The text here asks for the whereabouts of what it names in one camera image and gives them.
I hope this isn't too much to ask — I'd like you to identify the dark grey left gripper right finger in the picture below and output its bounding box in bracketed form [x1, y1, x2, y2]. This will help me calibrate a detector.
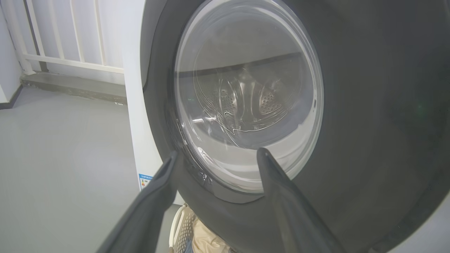
[257, 148, 347, 253]

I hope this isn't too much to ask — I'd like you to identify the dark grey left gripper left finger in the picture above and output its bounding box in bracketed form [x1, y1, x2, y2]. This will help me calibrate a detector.
[97, 150, 180, 253]

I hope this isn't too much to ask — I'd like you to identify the cream printed garment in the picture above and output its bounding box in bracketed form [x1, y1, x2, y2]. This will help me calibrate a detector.
[192, 218, 231, 253]

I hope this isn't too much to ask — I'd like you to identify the dark grey round glass door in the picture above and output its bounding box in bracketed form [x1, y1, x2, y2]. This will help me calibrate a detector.
[141, 0, 450, 253]

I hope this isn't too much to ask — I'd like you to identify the cream perforated laundry basket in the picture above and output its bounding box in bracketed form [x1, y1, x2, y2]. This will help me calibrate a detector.
[169, 204, 197, 253]

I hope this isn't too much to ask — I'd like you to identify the white front-loading washing machine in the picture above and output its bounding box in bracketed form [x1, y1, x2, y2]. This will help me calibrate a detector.
[121, 0, 450, 253]

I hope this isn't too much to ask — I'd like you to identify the blue white energy label sticker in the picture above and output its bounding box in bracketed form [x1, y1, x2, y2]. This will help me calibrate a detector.
[139, 173, 153, 191]

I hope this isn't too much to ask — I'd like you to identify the perforated steel washer drum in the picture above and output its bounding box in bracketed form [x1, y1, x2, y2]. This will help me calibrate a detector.
[193, 53, 303, 141]

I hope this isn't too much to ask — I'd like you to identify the white metal railing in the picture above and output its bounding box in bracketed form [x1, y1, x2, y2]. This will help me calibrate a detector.
[11, 0, 125, 75]

